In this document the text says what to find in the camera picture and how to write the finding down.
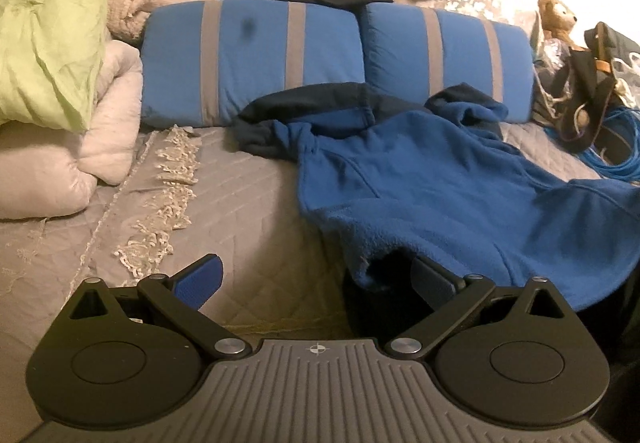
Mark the blue grey-striped pillow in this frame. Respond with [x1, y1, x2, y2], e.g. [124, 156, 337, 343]
[357, 3, 536, 124]
[140, 0, 368, 130]

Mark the brown teddy bear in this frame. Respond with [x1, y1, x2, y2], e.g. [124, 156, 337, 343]
[537, 0, 583, 46]

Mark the white comforter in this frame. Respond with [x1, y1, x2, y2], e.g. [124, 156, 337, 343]
[0, 40, 144, 220]

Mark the blue cable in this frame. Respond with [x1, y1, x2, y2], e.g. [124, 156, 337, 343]
[545, 106, 640, 184]

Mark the dark bag with tan strap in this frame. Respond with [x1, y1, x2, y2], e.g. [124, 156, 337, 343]
[532, 22, 640, 155]

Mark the lace-trimmed sheer cover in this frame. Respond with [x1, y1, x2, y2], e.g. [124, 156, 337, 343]
[115, 123, 203, 274]

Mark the blue fleece blanket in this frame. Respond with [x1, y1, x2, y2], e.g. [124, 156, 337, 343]
[231, 82, 640, 315]

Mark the grey quilted bedspread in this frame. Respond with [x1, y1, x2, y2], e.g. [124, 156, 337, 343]
[0, 118, 640, 429]

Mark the light green blanket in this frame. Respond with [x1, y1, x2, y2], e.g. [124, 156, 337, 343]
[0, 0, 166, 133]

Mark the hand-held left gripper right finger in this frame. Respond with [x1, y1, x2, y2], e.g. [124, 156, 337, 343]
[386, 256, 573, 358]

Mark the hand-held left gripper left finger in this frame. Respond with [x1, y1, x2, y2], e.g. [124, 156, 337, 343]
[66, 254, 250, 360]

